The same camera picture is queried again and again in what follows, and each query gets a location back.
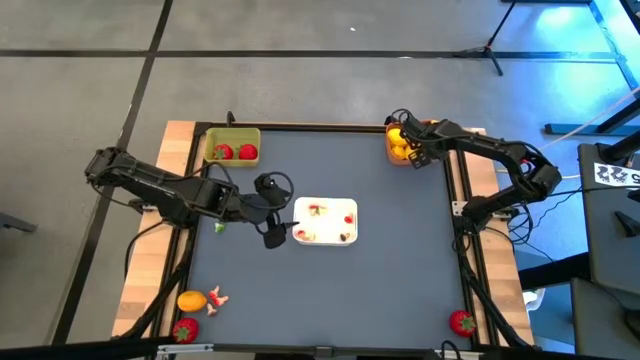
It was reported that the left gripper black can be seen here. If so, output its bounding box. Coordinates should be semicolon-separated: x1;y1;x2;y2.
233;194;301;250

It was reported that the toy orange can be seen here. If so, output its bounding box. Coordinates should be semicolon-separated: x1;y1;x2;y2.
176;291;208;314

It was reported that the white plastic basket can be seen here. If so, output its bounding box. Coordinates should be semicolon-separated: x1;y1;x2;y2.
291;196;359;247

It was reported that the orange plastic basket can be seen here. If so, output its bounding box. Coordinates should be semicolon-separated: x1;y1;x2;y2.
384;119;451;168

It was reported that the black tripod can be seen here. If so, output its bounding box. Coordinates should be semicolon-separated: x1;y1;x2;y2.
452;0;519;77

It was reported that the yellow-green plastic basket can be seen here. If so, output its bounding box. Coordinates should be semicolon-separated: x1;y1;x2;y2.
203;126;262;168

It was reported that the small white object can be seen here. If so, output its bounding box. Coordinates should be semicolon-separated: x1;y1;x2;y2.
522;288;546;312

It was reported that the white printed paper tag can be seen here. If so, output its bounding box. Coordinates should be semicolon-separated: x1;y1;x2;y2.
593;161;640;190

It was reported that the grey desk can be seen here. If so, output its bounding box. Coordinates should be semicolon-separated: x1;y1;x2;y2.
577;142;640;301

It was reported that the black desk object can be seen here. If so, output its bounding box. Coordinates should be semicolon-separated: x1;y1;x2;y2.
613;209;640;239

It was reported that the grey cabinet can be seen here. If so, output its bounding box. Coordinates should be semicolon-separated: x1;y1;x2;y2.
569;277;640;360

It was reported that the dark grey floor object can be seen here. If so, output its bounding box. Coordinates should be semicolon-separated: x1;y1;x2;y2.
0;211;39;235

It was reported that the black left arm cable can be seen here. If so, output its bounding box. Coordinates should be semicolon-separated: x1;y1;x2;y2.
192;162;296;236

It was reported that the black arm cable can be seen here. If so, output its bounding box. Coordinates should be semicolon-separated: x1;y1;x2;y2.
385;108;419;129
192;162;296;236

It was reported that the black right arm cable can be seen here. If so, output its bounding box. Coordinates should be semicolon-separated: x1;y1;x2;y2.
385;108;419;129

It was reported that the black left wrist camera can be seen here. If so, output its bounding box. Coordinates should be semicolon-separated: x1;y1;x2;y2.
253;173;285;199

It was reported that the black aluminium rig frame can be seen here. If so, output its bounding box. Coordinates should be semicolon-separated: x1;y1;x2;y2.
112;118;536;360

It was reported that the black cable bundle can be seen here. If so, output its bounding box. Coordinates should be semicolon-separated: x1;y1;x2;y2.
499;185;640;264

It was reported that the black stand frame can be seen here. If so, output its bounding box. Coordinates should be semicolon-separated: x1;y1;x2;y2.
543;0;640;151

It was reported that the black floor cable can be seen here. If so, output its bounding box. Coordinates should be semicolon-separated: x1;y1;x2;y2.
122;219;169;282

